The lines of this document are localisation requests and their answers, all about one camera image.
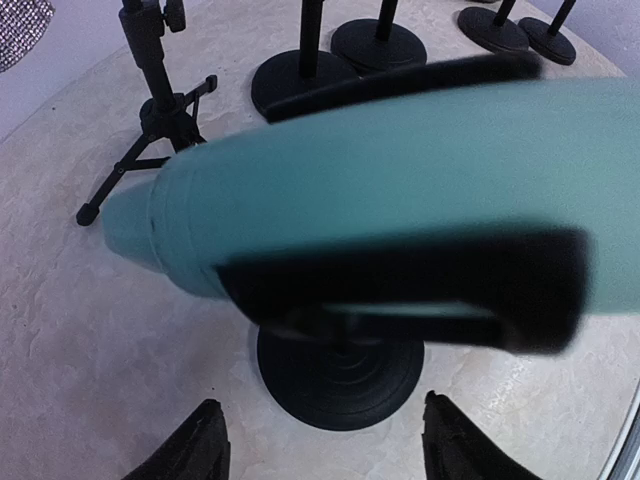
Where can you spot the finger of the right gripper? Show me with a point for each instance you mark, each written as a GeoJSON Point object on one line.
{"type": "Point", "coordinates": [443, 75]}
{"type": "Point", "coordinates": [520, 290]}

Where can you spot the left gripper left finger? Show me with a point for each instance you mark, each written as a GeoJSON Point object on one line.
{"type": "Point", "coordinates": [198, 449]}

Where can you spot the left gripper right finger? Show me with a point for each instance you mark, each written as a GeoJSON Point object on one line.
{"type": "Point", "coordinates": [455, 448]}

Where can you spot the teal microphone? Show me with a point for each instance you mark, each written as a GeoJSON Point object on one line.
{"type": "Point", "coordinates": [438, 164]}

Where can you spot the back tall round stand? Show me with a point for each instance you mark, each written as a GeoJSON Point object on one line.
{"type": "Point", "coordinates": [493, 31]}

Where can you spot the black tripod mic stand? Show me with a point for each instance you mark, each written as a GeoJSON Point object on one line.
{"type": "Point", "coordinates": [167, 114]}

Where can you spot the glitter silver microphone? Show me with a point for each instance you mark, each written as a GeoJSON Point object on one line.
{"type": "Point", "coordinates": [22, 25]}

